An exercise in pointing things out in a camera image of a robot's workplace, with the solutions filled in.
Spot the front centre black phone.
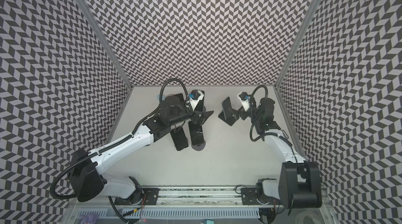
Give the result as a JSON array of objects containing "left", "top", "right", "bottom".
[{"left": 188, "top": 121, "right": 205, "bottom": 146}]

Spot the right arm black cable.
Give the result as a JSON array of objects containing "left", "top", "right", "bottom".
[{"left": 249, "top": 85, "right": 297, "bottom": 163}]

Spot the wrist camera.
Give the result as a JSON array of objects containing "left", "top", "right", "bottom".
[
  {"left": 187, "top": 89, "right": 205, "bottom": 113},
  {"left": 237, "top": 92, "right": 251, "bottom": 112}
]

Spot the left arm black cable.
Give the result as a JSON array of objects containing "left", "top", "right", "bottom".
[{"left": 49, "top": 77, "right": 191, "bottom": 201}]

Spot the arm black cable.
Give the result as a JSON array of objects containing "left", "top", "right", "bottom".
[
  {"left": 249, "top": 85, "right": 297, "bottom": 163},
  {"left": 49, "top": 77, "right": 191, "bottom": 201}
]

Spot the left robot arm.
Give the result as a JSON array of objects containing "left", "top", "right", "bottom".
[{"left": 50, "top": 89, "right": 213, "bottom": 204}]

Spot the front left black phone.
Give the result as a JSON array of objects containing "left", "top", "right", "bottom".
[{"left": 170, "top": 128, "right": 188, "bottom": 151}]

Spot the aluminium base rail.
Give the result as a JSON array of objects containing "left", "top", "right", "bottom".
[{"left": 67, "top": 186, "right": 332, "bottom": 209}]

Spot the back centre black phone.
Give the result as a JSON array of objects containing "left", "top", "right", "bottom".
[{"left": 193, "top": 90, "right": 205, "bottom": 111}]

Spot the grey round stand centre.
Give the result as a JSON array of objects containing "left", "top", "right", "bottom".
[{"left": 192, "top": 141, "right": 206, "bottom": 151}]

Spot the black phone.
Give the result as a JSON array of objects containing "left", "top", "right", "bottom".
[
  {"left": 188, "top": 121, "right": 205, "bottom": 146},
  {"left": 172, "top": 93, "right": 185, "bottom": 101},
  {"left": 193, "top": 90, "right": 205, "bottom": 111},
  {"left": 170, "top": 128, "right": 188, "bottom": 151},
  {"left": 222, "top": 96, "right": 232, "bottom": 116}
]

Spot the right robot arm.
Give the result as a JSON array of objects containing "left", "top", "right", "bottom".
[{"left": 238, "top": 94, "right": 322, "bottom": 210}]

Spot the back left black phone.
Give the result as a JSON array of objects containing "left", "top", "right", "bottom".
[{"left": 172, "top": 93, "right": 185, "bottom": 101}]

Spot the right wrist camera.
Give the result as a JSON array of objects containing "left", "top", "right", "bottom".
[{"left": 237, "top": 92, "right": 251, "bottom": 112}]

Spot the back right black phone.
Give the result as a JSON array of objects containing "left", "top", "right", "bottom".
[{"left": 222, "top": 96, "right": 232, "bottom": 116}]

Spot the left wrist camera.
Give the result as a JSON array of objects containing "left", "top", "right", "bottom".
[{"left": 187, "top": 89, "right": 205, "bottom": 113}]

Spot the black square phone stand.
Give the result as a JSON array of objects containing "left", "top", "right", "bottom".
[{"left": 218, "top": 111, "right": 239, "bottom": 126}]

